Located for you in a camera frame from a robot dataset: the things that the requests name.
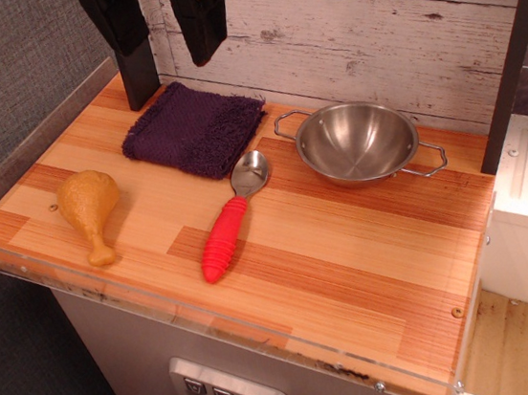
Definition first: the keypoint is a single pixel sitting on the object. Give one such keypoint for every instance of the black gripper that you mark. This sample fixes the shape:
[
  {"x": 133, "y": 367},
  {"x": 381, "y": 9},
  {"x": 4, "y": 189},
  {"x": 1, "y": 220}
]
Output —
[{"x": 121, "y": 24}]

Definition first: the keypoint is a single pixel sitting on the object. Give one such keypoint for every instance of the red handled metal spoon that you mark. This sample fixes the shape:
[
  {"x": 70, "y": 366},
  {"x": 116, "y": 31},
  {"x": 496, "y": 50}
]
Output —
[{"x": 249, "y": 175}]

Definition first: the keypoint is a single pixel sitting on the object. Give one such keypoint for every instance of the purple towel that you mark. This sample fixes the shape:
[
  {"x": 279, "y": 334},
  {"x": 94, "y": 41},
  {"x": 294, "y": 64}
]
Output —
[{"x": 199, "y": 133}]

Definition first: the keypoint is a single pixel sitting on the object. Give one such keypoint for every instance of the plastic chicken drumstick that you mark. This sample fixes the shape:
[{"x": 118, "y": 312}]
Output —
[{"x": 85, "y": 200}]

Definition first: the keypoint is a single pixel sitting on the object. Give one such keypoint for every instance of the clear acrylic edge guard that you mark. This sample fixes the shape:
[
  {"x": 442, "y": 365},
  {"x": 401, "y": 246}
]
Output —
[{"x": 372, "y": 285}]

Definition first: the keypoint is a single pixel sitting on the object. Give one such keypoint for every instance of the silver toy fridge cabinet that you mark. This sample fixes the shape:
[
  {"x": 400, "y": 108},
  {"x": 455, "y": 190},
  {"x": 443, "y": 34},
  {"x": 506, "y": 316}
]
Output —
[{"x": 141, "y": 356}]

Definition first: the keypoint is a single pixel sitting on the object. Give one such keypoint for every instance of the dark left support post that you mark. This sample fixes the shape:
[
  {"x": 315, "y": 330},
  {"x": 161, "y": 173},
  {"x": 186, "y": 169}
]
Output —
[{"x": 139, "y": 75}]

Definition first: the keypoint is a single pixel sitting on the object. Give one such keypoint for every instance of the dark support post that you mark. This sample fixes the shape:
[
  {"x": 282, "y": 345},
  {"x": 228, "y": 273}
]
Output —
[
  {"x": 507, "y": 91},
  {"x": 139, "y": 75}
]

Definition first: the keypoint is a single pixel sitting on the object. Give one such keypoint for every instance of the steel bowl with handles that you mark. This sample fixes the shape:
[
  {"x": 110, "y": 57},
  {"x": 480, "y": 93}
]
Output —
[{"x": 355, "y": 144}]

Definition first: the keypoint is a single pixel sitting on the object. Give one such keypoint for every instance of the dark right support post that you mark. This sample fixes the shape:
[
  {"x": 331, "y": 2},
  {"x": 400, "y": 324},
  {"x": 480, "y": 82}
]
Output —
[{"x": 507, "y": 91}]

